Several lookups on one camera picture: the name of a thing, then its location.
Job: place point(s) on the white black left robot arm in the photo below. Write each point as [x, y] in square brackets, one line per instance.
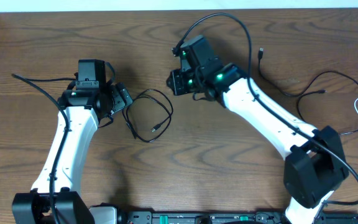
[55, 197]

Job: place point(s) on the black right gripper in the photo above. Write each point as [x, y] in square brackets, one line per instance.
[177, 88]

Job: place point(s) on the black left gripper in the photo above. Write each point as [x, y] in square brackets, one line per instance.
[122, 97]

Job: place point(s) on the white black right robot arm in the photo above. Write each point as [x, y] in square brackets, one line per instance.
[314, 159]

